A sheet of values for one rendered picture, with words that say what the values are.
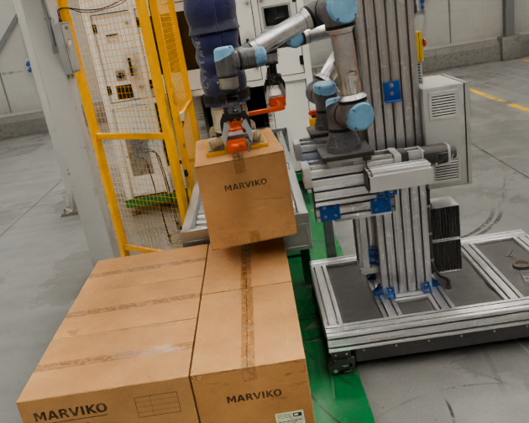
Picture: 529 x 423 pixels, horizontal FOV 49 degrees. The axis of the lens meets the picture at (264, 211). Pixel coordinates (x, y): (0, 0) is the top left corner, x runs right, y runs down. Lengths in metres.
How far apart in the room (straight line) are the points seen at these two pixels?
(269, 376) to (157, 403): 0.40
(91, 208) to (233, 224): 1.54
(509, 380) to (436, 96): 1.28
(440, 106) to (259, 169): 0.84
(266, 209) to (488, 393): 1.23
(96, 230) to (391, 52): 2.28
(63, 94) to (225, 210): 1.59
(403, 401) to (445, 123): 1.23
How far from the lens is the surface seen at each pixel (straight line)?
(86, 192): 3.96
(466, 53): 12.43
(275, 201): 2.64
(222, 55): 2.19
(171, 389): 2.11
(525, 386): 2.82
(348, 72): 2.37
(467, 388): 2.78
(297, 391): 2.11
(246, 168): 2.58
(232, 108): 2.16
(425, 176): 2.51
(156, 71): 3.77
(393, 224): 2.88
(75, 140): 3.88
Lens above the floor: 1.67
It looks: 19 degrees down
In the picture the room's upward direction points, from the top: 9 degrees counter-clockwise
